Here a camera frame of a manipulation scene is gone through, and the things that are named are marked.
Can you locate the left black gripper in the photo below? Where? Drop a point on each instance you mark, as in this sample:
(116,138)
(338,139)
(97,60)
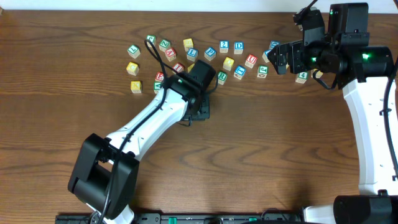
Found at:
(201,111)

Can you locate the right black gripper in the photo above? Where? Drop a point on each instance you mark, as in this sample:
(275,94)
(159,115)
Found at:
(293,56)

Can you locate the red E block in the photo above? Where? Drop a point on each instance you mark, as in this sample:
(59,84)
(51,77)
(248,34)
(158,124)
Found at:
(159,77)

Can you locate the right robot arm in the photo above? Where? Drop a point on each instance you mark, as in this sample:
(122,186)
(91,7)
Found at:
(366,75)

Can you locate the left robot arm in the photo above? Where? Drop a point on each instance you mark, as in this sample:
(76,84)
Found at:
(105,173)

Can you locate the green 4 block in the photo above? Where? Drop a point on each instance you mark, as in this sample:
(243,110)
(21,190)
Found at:
(302,77)

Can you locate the blue D block right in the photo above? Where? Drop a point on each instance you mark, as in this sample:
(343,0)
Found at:
(273,44)

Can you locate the blue d block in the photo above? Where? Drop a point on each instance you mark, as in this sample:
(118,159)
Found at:
(273,44)
(238,48)

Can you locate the blue 5 block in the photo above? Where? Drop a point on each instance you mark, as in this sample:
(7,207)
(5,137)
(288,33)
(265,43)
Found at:
(265,56)

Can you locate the yellow block far right low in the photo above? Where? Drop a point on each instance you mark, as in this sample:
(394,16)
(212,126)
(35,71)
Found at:
(317,73)

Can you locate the green J block right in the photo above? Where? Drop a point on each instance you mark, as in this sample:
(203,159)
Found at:
(262,71)

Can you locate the green j block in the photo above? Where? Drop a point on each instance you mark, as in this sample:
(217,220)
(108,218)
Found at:
(150,41)
(262,71)

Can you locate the green R block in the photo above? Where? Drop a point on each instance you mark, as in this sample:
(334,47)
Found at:
(222,76)

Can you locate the yellow O block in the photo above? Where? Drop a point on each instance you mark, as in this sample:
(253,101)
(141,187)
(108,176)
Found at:
(190,67)

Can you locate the red U block upper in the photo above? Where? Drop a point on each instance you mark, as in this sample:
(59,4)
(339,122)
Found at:
(251,61)

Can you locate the red I block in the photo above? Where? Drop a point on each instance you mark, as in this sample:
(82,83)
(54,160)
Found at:
(178,68)

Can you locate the green V block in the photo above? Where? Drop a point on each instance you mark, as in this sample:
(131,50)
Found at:
(157,87)

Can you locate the yellow Q block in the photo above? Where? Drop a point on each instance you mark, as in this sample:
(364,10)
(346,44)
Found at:
(228,63)

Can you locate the blue L block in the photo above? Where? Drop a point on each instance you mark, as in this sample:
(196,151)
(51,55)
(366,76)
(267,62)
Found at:
(192,54)

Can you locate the blue P block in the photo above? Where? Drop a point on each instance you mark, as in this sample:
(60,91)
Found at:
(210,53)

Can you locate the blue T block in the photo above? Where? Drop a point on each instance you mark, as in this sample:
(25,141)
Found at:
(239,72)

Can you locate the red A block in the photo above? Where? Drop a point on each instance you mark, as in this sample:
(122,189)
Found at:
(170,54)

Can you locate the yellow S block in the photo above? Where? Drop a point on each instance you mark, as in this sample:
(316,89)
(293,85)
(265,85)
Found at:
(188,44)

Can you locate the blue 2 block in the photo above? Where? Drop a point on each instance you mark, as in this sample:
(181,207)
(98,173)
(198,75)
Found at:
(224,46)

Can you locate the yellow K block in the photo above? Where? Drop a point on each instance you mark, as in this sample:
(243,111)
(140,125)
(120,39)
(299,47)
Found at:
(136,87)

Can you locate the green Z block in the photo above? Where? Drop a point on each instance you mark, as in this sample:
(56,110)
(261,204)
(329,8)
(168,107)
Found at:
(164,45)

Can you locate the yellow C block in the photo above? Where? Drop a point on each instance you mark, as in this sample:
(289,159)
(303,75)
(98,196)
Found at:
(132,68)

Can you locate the green L block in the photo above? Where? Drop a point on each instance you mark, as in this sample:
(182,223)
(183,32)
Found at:
(134,51)

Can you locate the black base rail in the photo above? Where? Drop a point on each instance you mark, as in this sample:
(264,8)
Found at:
(156,218)

